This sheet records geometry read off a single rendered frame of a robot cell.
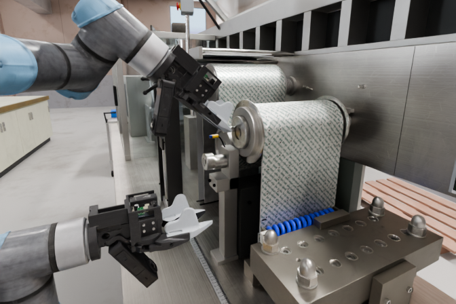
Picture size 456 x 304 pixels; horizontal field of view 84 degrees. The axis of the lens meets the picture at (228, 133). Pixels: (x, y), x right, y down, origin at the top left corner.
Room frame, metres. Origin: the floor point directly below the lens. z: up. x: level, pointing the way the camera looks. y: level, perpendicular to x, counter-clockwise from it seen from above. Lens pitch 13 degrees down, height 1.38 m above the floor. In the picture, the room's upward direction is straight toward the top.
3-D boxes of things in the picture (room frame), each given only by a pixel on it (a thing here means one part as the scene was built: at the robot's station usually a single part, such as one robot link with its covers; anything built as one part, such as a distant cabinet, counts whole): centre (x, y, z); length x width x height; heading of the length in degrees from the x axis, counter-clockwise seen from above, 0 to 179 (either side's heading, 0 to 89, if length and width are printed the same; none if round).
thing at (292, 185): (0.57, -0.18, 1.11); 0.23 x 0.01 x 0.18; 115
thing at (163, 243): (0.40, 0.11, 1.09); 0.09 x 0.05 x 0.02; 106
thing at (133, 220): (0.40, 0.18, 1.12); 0.12 x 0.08 x 0.09; 115
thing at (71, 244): (0.37, 0.25, 1.11); 0.08 x 0.05 x 0.08; 25
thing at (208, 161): (0.57, 0.05, 1.18); 0.04 x 0.02 x 0.04; 25
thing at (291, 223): (0.54, -0.18, 1.03); 0.21 x 0.04 x 0.03; 115
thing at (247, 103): (0.57, -0.04, 1.25); 0.15 x 0.01 x 0.15; 25
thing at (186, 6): (1.08, 0.17, 1.66); 0.07 x 0.07 x 0.10; 10
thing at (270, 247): (0.45, -0.09, 1.05); 0.04 x 0.04 x 0.04
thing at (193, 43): (1.26, 0.17, 1.50); 0.14 x 0.14 x 0.06
